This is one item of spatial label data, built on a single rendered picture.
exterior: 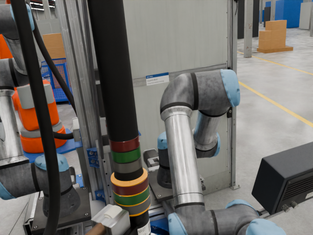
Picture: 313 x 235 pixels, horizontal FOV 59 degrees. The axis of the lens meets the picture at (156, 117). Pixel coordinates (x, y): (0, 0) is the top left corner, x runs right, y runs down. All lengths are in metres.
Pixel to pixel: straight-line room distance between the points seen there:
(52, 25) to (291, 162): 10.42
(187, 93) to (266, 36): 11.90
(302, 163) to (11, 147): 1.04
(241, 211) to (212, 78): 0.37
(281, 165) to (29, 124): 3.72
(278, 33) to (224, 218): 12.31
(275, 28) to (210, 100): 12.00
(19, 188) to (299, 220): 2.31
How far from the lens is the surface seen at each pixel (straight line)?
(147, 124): 2.34
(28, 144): 4.44
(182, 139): 0.74
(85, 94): 1.22
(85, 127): 1.26
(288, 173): 1.02
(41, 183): 1.15
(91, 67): 0.28
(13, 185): 1.16
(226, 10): 2.56
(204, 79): 0.82
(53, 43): 8.46
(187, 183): 0.70
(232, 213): 0.70
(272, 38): 12.76
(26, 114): 4.27
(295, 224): 2.79
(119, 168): 0.31
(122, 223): 0.32
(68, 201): 1.20
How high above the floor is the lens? 1.74
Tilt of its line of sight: 20 degrees down
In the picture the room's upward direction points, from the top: 5 degrees counter-clockwise
